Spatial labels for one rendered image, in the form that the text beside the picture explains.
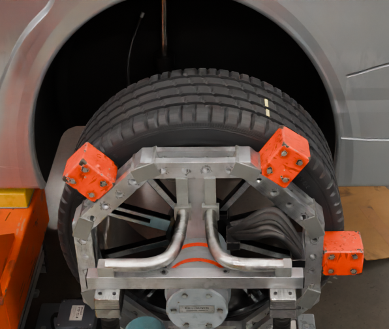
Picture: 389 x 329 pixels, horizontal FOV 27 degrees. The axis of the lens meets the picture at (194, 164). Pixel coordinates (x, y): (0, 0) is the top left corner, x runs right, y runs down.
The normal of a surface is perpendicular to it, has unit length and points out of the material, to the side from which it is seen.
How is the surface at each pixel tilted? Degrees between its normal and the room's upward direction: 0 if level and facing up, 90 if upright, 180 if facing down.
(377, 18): 90
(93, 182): 90
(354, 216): 1
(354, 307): 0
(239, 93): 17
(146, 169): 90
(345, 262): 90
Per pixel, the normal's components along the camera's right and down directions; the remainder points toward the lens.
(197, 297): -0.04, 0.56
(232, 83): 0.20, -0.81
